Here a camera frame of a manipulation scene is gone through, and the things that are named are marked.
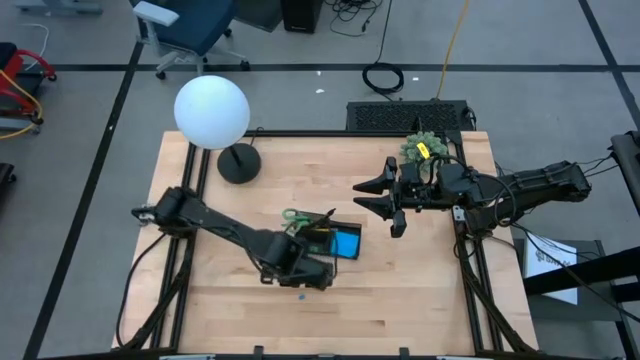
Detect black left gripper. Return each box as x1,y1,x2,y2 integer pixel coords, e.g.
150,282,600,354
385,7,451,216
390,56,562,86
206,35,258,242
260,244,335,292

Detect blue office chair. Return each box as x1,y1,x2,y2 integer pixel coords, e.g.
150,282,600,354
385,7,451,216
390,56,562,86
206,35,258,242
131,0,252,81

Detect black keyboard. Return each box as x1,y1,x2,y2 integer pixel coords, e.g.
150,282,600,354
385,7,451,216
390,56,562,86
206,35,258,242
345,99,475,133

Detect white globe table lamp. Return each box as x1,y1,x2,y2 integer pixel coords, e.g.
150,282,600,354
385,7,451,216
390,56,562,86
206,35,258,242
173,74,262,185

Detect black side equipment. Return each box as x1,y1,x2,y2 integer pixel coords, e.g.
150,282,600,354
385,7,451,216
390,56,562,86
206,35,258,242
608,130,640,217

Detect potted green plant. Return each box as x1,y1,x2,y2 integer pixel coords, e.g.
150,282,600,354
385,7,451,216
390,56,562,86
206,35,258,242
399,130,449,174

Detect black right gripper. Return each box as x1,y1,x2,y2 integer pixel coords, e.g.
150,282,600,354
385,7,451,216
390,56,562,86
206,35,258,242
352,157,441,239

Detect coiled black floor cable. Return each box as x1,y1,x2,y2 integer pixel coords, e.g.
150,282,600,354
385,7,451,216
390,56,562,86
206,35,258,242
361,0,405,96

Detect grey furniture base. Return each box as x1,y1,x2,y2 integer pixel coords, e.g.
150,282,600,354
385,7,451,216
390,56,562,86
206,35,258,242
14,0,105,16

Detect yellow floor cable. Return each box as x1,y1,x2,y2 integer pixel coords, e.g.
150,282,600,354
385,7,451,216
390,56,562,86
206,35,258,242
433,0,472,101

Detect blue sticky note pad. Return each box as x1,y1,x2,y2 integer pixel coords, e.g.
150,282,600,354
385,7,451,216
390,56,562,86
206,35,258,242
333,229,361,259

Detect white paper sheet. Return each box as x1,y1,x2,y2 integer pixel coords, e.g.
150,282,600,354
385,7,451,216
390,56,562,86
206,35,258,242
523,232,579,306

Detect green-handled scissors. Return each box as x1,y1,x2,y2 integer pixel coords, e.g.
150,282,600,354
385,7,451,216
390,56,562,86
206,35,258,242
281,207,314,235

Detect black aluminium table frame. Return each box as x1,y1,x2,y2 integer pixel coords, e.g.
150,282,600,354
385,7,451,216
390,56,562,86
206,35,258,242
112,128,540,360

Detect black mesh desk organizer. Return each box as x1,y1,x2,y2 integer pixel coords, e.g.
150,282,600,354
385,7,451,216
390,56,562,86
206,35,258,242
287,209,363,261

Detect black floor box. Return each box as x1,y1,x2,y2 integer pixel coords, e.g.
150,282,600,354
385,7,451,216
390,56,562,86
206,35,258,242
279,0,325,35

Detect red cart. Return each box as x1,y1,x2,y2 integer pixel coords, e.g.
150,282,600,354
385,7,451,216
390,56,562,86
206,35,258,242
0,41,58,137

